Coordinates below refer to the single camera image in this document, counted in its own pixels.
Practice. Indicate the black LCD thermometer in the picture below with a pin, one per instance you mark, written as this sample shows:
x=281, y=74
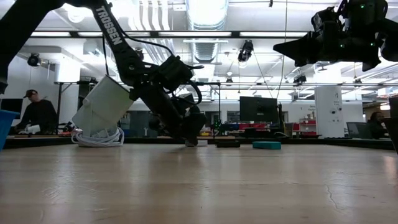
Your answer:
x=228, y=144

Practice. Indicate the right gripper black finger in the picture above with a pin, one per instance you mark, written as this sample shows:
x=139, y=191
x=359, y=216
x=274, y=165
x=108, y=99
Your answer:
x=391, y=46
x=301, y=48

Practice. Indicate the person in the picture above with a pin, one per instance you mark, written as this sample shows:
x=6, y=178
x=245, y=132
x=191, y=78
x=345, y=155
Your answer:
x=38, y=113
x=377, y=126

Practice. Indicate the black aluminium table frame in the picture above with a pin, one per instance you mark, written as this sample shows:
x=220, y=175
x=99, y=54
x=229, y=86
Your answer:
x=311, y=142

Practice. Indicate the black metal frame stand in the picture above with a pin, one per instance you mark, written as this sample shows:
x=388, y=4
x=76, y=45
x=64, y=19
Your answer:
x=219, y=109

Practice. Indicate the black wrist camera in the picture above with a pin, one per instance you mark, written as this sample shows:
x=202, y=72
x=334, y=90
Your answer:
x=172, y=73
x=321, y=19

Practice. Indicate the red parts bin rack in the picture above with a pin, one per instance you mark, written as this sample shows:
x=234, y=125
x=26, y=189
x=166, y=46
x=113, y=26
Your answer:
x=308, y=126

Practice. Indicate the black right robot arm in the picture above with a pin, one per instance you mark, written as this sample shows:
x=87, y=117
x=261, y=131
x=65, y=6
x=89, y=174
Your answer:
x=367, y=9

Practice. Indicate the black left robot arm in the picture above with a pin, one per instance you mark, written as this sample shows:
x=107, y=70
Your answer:
x=109, y=28

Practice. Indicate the black flat screen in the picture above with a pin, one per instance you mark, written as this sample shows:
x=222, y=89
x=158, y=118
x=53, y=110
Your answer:
x=11, y=107

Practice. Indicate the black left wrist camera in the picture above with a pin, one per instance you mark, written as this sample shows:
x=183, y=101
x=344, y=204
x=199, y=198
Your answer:
x=172, y=73

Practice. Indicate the black ceiling spotlight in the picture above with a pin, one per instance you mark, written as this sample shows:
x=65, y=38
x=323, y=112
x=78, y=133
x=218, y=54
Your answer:
x=141, y=54
x=33, y=60
x=300, y=78
x=247, y=51

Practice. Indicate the black overhead beam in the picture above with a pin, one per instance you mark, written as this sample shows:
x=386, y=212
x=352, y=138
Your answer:
x=234, y=34

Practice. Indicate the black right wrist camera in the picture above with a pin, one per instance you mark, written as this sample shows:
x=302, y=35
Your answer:
x=321, y=19

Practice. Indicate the blue plastic basket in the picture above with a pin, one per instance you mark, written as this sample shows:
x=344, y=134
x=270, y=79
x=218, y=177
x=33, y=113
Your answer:
x=6, y=127

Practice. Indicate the teal rectangular box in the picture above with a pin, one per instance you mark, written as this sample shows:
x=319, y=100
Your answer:
x=266, y=145

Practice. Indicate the black monitor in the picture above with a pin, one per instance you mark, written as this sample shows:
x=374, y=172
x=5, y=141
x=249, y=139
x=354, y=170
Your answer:
x=258, y=109

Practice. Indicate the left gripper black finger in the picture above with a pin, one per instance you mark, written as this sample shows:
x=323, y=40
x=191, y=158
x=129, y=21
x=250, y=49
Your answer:
x=156, y=123
x=194, y=124

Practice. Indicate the white square pillar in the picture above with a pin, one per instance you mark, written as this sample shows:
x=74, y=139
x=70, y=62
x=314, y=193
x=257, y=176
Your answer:
x=329, y=109

